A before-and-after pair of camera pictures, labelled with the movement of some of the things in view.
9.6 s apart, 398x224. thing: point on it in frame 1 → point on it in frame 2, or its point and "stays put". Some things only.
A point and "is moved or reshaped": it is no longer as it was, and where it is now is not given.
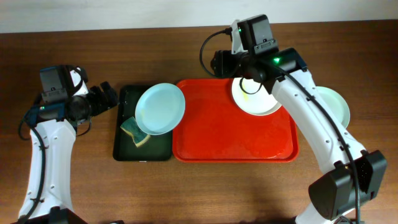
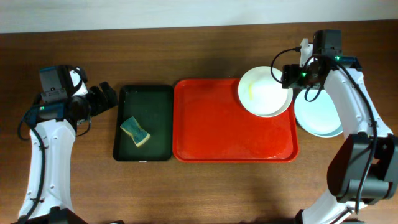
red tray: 210,126 stays put
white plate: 253,97 is moved or reshaped
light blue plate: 160,109 is moved or reshaped
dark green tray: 157,147 stays put
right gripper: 224,61 → 288,77
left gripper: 103,105 stays put
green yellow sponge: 138,136 stays put
